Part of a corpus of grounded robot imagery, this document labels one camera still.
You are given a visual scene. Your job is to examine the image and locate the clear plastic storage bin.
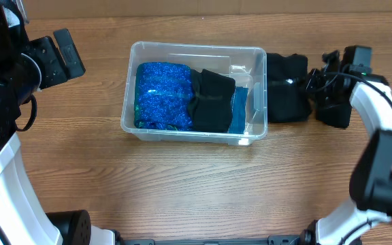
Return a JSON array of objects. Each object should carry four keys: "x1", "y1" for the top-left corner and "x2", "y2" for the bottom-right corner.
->
[{"x1": 120, "y1": 41, "x2": 268, "y2": 146}]

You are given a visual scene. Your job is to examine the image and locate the black garment large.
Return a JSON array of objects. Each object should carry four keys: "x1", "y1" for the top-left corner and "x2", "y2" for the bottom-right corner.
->
[{"x1": 267, "y1": 53, "x2": 312, "y2": 123}]

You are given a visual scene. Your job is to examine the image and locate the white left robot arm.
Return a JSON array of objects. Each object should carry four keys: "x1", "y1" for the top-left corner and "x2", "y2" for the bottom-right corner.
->
[{"x1": 0, "y1": 1, "x2": 123, "y2": 244}]

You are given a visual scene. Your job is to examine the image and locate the blue denim jeans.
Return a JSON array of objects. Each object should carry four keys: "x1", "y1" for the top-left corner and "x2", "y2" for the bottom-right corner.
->
[{"x1": 228, "y1": 86, "x2": 248, "y2": 134}]

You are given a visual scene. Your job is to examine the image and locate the blue sparkly garment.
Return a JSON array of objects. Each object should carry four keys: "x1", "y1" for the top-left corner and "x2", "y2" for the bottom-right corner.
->
[{"x1": 134, "y1": 62, "x2": 193, "y2": 131}]

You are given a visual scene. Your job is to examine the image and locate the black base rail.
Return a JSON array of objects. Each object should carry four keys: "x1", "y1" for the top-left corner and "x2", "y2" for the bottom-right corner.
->
[{"x1": 117, "y1": 235, "x2": 300, "y2": 245}]

